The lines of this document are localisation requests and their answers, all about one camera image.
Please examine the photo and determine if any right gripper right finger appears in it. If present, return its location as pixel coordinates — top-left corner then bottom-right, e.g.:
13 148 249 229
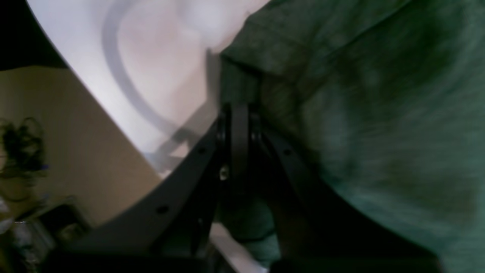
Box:
248 111 442 273

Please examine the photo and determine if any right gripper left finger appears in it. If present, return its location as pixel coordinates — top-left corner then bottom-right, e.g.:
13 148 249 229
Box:
42 110 230 273

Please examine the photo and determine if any dark green t-shirt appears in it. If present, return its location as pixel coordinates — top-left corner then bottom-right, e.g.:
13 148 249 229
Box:
221 0 484 273

